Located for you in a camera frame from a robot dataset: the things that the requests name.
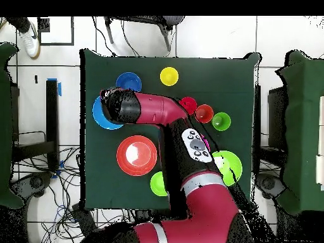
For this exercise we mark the black power strip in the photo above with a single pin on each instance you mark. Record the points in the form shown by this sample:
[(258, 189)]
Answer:
[(84, 220)]

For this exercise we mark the orange cup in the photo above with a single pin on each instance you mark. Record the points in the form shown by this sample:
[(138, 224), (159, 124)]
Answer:
[(204, 114)]

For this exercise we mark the small dark blue bowl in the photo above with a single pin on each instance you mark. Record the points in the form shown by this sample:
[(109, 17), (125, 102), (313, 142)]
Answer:
[(127, 81)]

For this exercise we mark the person's foot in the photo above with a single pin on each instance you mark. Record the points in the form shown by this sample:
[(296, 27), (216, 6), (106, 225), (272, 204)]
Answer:
[(30, 44)]

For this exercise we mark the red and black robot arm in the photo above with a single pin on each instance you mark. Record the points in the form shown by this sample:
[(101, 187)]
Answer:
[(157, 108)]

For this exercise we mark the small green bowl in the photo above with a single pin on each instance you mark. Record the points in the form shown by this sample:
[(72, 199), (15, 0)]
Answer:
[(157, 184)]

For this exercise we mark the yellow cup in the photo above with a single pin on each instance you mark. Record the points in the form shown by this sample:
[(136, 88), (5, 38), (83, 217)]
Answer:
[(169, 76)]

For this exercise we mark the person's leg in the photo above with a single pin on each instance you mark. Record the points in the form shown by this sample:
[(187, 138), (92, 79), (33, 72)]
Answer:
[(19, 24)]

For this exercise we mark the blue tape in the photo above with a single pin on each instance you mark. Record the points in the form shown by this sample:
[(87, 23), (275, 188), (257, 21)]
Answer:
[(59, 88)]

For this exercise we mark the grey chair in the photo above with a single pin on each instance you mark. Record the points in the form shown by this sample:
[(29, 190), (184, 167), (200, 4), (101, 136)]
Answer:
[(172, 20)]

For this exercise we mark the orange bowl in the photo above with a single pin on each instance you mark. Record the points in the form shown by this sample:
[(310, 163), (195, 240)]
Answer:
[(136, 155)]

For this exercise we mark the red cup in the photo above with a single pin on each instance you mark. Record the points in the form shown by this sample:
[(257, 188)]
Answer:
[(189, 104)]

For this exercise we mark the black square frame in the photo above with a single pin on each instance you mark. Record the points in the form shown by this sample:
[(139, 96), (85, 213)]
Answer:
[(43, 25)]

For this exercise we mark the large green bowl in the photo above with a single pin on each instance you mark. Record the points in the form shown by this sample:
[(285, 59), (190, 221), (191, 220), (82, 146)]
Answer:
[(231, 164)]

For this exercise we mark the green cup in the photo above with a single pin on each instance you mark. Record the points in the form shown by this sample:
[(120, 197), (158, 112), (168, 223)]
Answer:
[(221, 121)]

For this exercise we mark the black metal stand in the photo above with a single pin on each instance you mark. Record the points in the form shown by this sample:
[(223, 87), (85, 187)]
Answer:
[(277, 114), (52, 114)]

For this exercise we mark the light blue bowl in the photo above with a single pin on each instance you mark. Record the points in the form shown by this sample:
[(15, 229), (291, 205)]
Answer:
[(97, 116)]

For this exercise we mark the dark green table cloth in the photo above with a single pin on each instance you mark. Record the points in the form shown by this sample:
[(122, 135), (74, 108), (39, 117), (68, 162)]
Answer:
[(215, 83)]

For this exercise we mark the green cloth side table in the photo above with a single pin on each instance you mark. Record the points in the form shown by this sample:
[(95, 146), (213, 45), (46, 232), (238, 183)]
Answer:
[(5, 126), (303, 126)]

